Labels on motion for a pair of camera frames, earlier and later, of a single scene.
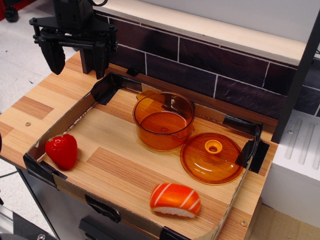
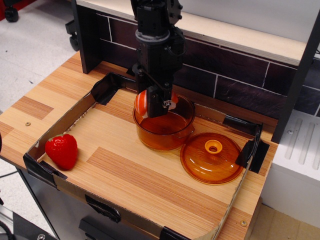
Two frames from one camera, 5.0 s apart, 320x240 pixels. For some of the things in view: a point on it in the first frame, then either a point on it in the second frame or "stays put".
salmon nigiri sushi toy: (173, 199) → (141, 102)
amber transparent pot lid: (209, 158) stays put
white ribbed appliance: (292, 183) stays put
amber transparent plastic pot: (163, 119) stays put
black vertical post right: (303, 71) stays put
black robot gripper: (75, 22) → (158, 60)
